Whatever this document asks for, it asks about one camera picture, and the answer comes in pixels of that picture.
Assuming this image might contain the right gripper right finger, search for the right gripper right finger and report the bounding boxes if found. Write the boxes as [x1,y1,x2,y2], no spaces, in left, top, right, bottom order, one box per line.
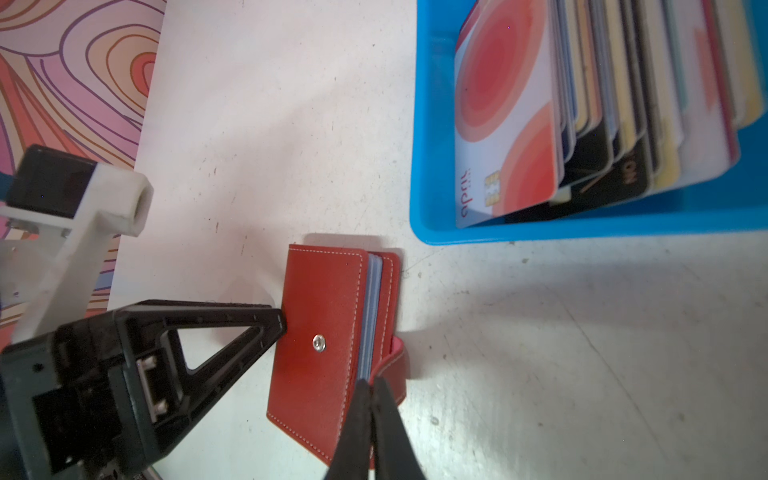
[371,377,426,480]

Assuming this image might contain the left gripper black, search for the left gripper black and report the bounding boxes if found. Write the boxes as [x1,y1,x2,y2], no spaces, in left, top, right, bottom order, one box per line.
[1,300,287,479]

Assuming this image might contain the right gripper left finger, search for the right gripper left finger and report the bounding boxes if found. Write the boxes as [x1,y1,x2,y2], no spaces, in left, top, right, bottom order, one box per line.
[324,380,373,480]

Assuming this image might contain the red leather card holder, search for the red leather card holder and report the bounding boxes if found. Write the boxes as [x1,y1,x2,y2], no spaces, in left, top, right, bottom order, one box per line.
[266,244,408,464]

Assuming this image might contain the blue plastic card tray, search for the blue plastic card tray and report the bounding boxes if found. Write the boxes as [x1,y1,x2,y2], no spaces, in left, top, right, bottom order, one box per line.
[410,1,767,245]

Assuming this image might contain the stack of credit cards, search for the stack of credit cards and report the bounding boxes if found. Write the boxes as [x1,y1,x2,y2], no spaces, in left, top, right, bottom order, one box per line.
[454,1,767,228]

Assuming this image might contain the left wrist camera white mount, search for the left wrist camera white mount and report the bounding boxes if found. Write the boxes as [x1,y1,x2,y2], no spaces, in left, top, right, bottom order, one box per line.
[1,145,153,343]

